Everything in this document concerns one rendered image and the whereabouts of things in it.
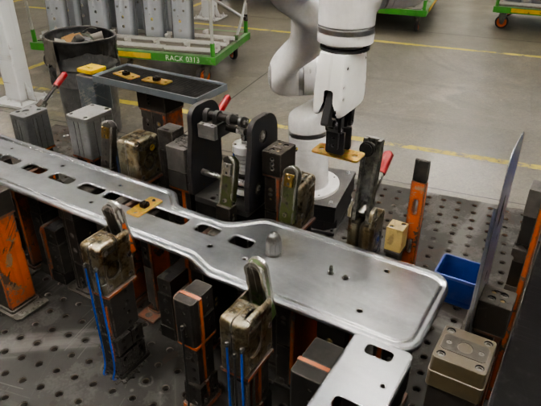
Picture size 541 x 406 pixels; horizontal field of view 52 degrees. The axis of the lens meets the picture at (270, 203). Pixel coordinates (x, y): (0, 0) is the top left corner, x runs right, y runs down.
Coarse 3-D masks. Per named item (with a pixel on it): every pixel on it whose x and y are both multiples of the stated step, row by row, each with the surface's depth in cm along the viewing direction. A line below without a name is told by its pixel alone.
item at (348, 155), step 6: (318, 144) 95; (324, 144) 95; (312, 150) 93; (318, 150) 93; (324, 150) 93; (348, 150) 93; (330, 156) 91; (336, 156) 91; (342, 156) 91; (348, 156) 91; (360, 156) 91; (354, 162) 89
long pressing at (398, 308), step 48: (0, 144) 155; (48, 192) 132; (144, 192) 132; (144, 240) 115; (192, 240) 114; (288, 240) 114; (336, 240) 114; (240, 288) 102; (288, 288) 101; (336, 288) 101; (384, 288) 101; (432, 288) 101; (384, 336) 91
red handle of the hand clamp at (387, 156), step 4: (384, 152) 116; (388, 152) 116; (384, 156) 116; (388, 156) 116; (392, 156) 116; (384, 160) 115; (388, 160) 115; (384, 164) 115; (388, 164) 115; (380, 168) 115; (384, 168) 115; (380, 172) 115; (384, 172) 115; (380, 176) 114; (380, 180) 114; (376, 192) 114; (364, 204) 112; (360, 208) 112; (364, 208) 112; (360, 212) 111; (364, 212) 111; (364, 216) 112
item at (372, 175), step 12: (372, 144) 103; (372, 156) 107; (360, 168) 108; (372, 168) 108; (360, 180) 109; (372, 180) 108; (360, 192) 111; (372, 192) 108; (360, 204) 113; (372, 204) 110
